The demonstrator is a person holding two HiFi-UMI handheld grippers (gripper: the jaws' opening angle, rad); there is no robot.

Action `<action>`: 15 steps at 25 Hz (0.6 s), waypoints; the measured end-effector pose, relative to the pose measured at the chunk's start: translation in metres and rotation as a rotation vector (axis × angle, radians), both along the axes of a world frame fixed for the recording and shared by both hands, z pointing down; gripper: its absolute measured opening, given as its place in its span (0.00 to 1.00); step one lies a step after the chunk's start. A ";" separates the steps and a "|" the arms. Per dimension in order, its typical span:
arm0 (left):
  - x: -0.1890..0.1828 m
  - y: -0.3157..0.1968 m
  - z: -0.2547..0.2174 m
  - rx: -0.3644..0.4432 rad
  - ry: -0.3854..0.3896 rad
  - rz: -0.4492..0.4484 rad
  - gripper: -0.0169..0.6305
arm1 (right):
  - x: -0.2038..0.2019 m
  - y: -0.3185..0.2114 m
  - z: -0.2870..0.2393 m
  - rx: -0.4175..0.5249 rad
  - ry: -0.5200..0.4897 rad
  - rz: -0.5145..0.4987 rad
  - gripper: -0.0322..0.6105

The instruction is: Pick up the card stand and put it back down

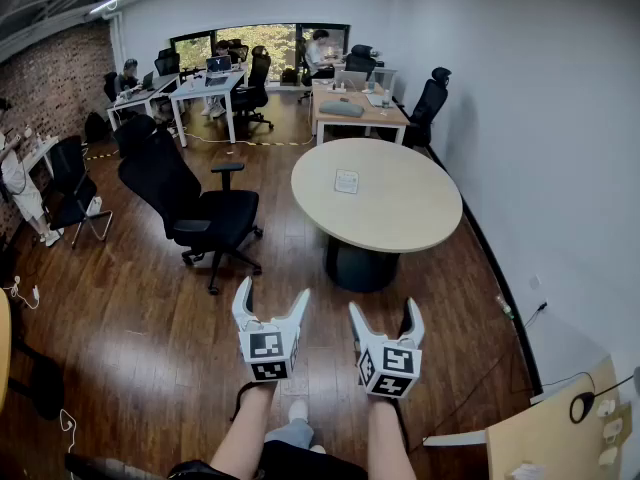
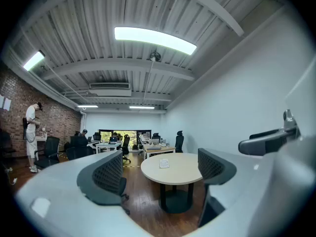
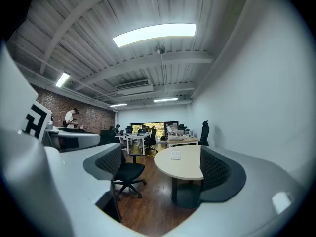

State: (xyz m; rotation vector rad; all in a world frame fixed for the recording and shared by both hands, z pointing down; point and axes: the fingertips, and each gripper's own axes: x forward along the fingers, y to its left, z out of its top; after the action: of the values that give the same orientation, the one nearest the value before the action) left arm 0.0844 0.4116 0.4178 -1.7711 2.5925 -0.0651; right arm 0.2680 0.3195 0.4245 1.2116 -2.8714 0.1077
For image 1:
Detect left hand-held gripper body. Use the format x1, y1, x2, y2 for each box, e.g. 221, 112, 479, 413
238, 316, 302, 383

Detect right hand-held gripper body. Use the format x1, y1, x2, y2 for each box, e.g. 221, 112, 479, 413
356, 334, 424, 399

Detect white table card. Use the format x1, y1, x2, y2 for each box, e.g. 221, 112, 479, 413
333, 168, 361, 195

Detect person's left forearm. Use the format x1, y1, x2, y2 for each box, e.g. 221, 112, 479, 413
209, 381, 279, 472

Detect person's right forearm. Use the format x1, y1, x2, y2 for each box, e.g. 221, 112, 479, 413
367, 397, 417, 480

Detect person's blue jeans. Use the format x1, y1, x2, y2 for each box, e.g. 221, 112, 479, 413
264, 417, 316, 450

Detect person's black shirt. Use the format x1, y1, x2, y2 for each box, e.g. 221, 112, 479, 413
169, 440, 369, 480

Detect round wooden table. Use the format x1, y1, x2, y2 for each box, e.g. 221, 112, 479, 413
290, 137, 464, 293

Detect light wooden desk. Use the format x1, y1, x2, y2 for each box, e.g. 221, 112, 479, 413
423, 355, 640, 480

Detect wooden desk with white legs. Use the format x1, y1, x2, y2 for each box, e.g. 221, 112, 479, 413
310, 78, 411, 147

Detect grey padded pouch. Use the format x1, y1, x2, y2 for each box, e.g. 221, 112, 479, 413
318, 99, 366, 119

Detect dark grey desk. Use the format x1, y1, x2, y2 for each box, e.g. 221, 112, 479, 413
106, 72, 181, 132

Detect silver open laptop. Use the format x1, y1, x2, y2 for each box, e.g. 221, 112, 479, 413
333, 70, 369, 92

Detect yellow table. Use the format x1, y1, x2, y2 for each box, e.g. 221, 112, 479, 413
0, 287, 12, 412

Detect window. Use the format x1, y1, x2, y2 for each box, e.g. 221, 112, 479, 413
169, 22, 351, 87

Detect left hand-held gripper cable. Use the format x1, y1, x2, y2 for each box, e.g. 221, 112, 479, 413
229, 381, 257, 422

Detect black floor cable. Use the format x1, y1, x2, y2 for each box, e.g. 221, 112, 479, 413
522, 303, 547, 330

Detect white floor cable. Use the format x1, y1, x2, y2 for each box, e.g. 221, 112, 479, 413
174, 126, 314, 148

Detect black looped cable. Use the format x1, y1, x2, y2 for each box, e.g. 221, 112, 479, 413
569, 371, 634, 424

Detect white charger with cable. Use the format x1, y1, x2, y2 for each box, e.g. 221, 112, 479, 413
2, 275, 41, 312

